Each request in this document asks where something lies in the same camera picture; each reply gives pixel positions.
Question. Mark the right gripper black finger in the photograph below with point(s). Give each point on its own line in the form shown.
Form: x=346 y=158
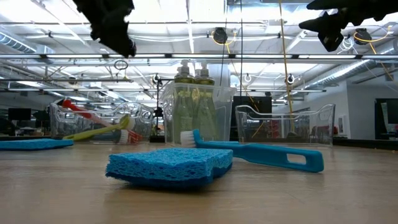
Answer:
x=332 y=40
x=326 y=22

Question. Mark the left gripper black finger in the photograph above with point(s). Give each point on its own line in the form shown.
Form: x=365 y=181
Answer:
x=118 y=40

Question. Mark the yellow soap pump bottle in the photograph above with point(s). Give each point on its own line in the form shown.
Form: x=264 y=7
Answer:
x=205 y=81
x=184 y=77

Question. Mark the red dish brush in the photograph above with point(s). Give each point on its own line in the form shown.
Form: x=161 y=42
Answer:
x=73 y=107

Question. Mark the yellow-green dish brush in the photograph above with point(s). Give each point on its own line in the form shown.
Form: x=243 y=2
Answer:
x=93 y=132

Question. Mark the blue dish brush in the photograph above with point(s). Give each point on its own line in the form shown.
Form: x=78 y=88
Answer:
x=264 y=154

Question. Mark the blue cellulose sponge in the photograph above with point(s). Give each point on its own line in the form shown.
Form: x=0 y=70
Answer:
x=34 y=144
x=169 y=166

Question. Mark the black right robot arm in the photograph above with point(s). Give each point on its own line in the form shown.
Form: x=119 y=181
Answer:
x=388 y=6

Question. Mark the black screen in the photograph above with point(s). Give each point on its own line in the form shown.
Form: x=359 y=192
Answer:
x=252 y=104

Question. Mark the black monitor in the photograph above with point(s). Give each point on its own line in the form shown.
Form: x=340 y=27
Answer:
x=19 y=113

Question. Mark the tall clear plastic bin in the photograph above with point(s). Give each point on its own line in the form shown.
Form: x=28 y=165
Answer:
x=224 y=118

